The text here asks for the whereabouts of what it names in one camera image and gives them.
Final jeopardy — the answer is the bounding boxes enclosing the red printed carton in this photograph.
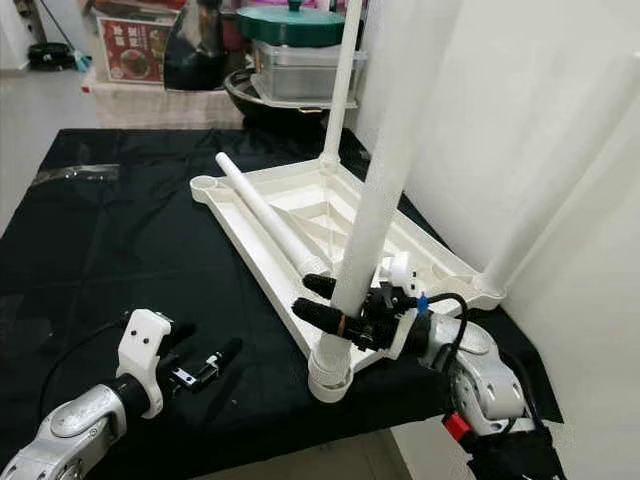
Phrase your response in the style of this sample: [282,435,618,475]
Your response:
[98,15,173,84]

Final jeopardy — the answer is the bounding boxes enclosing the black coiled hose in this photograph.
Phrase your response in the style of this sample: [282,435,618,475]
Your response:
[27,43,73,71]

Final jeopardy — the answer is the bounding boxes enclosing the white plastic children table top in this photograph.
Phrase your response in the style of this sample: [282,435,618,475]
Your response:
[190,160,506,403]

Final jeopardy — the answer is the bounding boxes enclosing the clear tape strip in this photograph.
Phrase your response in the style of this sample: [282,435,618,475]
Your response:
[35,165,121,185]

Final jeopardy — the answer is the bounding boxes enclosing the black plastic bag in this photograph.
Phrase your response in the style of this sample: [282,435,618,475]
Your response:
[163,0,229,91]

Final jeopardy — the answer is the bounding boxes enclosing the maroon plastic pots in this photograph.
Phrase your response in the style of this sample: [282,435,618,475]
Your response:
[222,12,246,51]

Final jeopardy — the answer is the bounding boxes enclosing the black tablecloth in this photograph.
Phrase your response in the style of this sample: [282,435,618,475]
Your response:
[0,128,564,471]

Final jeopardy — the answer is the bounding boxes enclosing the clear plastic storage container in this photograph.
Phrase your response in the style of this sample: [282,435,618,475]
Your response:
[248,38,361,106]

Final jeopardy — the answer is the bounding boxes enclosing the beige patterned cloth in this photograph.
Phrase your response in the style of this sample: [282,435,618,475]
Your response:
[85,68,246,129]

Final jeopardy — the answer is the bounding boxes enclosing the green pot lid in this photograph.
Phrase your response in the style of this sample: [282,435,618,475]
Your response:
[237,0,346,48]

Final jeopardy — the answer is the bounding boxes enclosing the black wok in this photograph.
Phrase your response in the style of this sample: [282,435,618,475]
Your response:
[223,68,331,129]

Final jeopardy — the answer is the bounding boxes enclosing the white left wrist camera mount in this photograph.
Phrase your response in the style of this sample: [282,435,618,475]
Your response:
[115,309,173,419]

